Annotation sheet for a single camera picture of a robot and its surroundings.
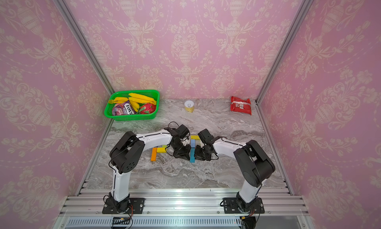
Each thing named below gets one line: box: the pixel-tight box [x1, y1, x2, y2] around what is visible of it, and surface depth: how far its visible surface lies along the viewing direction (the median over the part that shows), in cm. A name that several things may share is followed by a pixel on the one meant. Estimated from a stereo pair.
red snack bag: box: [230, 95, 253, 116], surface depth 115 cm
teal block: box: [189, 147, 196, 164], surface depth 91 cm
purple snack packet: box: [112, 100, 137, 116], surface depth 108 cm
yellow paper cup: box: [184, 100, 195, 114], surface depth 115 cm
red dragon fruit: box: [138, 103, 157, 115], surface depth 108 cm
